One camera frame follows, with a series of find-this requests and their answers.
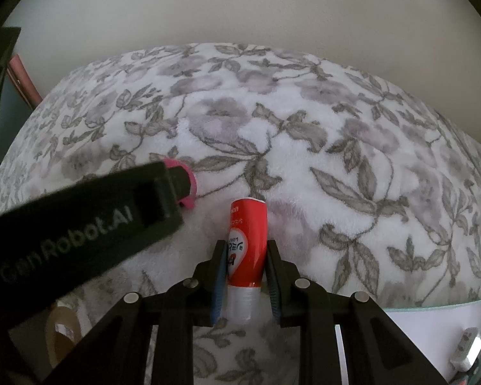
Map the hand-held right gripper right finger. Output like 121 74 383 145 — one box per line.
266 240 450 385

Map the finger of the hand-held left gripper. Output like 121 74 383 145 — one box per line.
159 162 196 210

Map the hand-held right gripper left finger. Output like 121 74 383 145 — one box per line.
44 240 230 385

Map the pink smart band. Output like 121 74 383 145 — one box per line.
150 153 197 209

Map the red glue stick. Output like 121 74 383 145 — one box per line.
224 197 268 322

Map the teal shallow box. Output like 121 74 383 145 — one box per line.
383 297 481 385

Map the cream curved object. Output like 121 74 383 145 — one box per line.
44 305 83 370

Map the brown wooden frame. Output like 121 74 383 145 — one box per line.
7 55 44 110

